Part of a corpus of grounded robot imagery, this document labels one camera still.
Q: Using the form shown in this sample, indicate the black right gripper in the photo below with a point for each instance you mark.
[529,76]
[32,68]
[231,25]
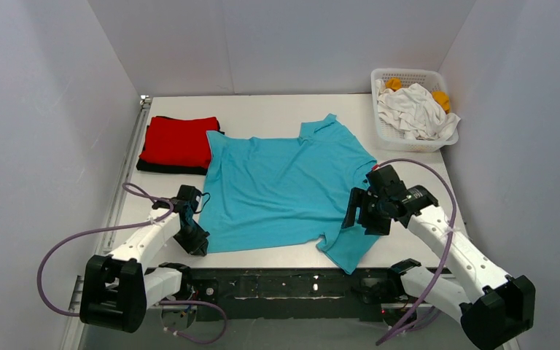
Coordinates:
[366,211]

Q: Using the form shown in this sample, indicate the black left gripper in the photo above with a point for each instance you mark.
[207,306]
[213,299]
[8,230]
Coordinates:
[195,238]

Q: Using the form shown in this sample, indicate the turquoise polo shirt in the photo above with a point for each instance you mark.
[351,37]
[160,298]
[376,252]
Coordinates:
[267,193]

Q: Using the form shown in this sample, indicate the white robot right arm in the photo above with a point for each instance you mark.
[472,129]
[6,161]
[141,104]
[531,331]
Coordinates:
[491,306]

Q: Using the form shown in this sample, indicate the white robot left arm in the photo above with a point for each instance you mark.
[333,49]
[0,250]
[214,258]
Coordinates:
[119,287]

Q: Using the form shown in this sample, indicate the white plastic laundry basket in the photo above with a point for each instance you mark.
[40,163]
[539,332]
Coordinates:
[392,139]

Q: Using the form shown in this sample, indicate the folded red t-shirt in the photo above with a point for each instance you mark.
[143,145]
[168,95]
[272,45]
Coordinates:
[178,142]

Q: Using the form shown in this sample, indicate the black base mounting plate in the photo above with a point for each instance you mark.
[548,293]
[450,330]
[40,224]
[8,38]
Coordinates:
[368,294]

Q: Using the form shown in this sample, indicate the crumpled white t-shirt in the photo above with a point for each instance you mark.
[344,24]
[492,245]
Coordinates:
[414,113]

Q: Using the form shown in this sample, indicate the orange t-shirt in basket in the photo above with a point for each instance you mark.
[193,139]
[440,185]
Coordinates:
[395,83]

